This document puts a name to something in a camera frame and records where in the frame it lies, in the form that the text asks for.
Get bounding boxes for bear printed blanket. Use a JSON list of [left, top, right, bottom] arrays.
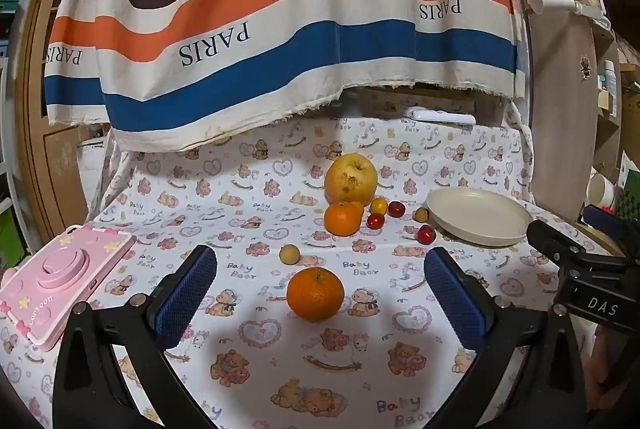
[[0, 109, 623, 429]]

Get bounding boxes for green and white box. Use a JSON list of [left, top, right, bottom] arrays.
[[614, 152, 640, 221]]

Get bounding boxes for white remote control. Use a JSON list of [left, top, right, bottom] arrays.
[[403, 107, 477, 126]]

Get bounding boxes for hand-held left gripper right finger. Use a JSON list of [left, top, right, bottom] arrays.
[[424, 246, 587, 429]]

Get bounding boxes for white bottle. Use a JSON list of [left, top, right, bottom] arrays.
[[602, 59, 619, 118]]

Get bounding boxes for person's right hand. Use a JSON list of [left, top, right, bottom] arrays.
[[590, 323, 640, 415]]

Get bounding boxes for cream plate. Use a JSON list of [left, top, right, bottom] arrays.
[[425, 188, 535, 247]]

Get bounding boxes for large orange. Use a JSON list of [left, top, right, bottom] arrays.
[[286, 267, 346, 322]]

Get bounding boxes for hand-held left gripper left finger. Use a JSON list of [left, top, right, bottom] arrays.
[[52, 245, 218, 429]]

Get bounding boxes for large yellow pomelo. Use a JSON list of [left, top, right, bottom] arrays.
[[324, 152, 377, 206]]

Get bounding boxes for striped cloth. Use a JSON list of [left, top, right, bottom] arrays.
[[44, 0, 527, 153]]

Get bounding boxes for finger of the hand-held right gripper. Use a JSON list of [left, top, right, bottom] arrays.
[[526, 219, 601, 267], [582, 204, 640, 260]]

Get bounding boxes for white cup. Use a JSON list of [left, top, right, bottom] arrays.
[[586, 172, 617, 211]]

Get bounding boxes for pink toy camera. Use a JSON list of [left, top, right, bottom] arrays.
[[0, 224, 137, 352]]

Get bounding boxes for orange tangerine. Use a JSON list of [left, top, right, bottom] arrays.
[[324, 200, 366, 237]]

